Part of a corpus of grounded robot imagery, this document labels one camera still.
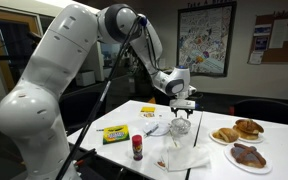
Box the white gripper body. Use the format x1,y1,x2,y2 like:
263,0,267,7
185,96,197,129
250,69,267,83
169,98,196,112

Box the clear glass bowl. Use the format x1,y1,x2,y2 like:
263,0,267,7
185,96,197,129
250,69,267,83
169,121,192,136

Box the white paper plate with markers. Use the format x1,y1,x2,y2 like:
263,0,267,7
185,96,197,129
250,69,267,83
142,120,171,137

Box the yellow sticky note pad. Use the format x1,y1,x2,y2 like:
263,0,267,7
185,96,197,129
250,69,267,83
140,106,157,114

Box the white sticker card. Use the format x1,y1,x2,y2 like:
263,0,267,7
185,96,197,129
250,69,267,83
139,111,156,119

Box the white plate under golden bread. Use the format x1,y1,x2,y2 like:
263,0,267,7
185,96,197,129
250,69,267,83
209,129,240,146

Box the white paper napkin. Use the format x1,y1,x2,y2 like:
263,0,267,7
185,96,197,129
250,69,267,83
165,142,212,173

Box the golden bread roll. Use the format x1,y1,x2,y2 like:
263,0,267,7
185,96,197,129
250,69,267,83
212,127,240,144

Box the red capped small bottle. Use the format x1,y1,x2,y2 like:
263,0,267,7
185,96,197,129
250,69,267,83
131,134,144,162

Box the brown crusty bread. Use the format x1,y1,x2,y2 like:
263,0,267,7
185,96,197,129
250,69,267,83
234,118,265,141

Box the yellow green marker box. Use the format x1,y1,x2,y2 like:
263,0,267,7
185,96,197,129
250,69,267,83
102,124,131,146

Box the white plate under brown bread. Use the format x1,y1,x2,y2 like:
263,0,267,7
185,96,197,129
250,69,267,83
236,131,265,145

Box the framed colourful poster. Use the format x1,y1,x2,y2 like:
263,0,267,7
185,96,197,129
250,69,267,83
176,1,238,79

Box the dark chocolate bread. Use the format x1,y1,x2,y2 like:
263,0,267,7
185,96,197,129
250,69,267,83
230,142,268,169

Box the white plate under dark bread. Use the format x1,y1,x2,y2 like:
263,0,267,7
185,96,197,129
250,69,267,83
223,143,274,175

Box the black chair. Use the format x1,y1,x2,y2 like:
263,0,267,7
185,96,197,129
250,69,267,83
58,88,109,135
232,98,288,128

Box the white box appliance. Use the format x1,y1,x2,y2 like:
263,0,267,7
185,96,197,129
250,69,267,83
75,70,97,88

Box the cork notice board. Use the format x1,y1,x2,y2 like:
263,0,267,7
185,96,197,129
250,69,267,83
246,11,288,66

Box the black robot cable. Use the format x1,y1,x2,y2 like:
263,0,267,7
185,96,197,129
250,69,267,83
55,14,149,180

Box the orange handled clamp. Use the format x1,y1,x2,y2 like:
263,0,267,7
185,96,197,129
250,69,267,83
73,148,98,168

